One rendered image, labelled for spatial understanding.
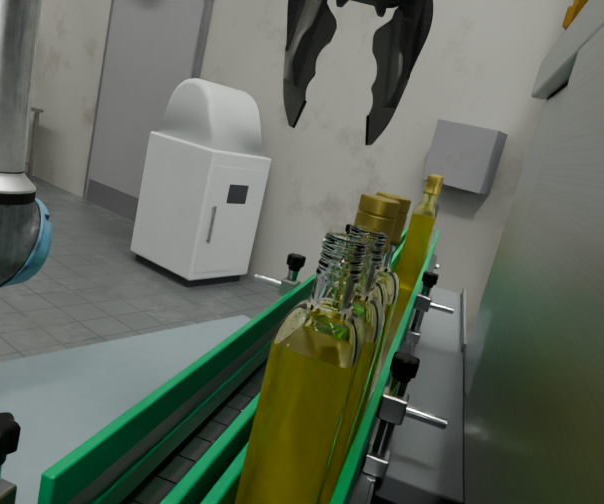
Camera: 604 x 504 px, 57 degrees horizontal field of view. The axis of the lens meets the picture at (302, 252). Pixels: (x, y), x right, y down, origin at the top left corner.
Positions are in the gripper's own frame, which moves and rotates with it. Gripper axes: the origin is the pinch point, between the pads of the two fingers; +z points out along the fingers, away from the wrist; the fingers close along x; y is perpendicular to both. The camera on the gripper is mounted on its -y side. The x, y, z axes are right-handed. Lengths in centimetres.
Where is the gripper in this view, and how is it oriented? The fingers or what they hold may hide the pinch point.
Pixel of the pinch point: (334, 119)
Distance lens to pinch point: 43.5
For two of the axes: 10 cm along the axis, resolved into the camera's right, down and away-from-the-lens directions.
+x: 9.7, 2.3, -0.1
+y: -0.6, 2.0, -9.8
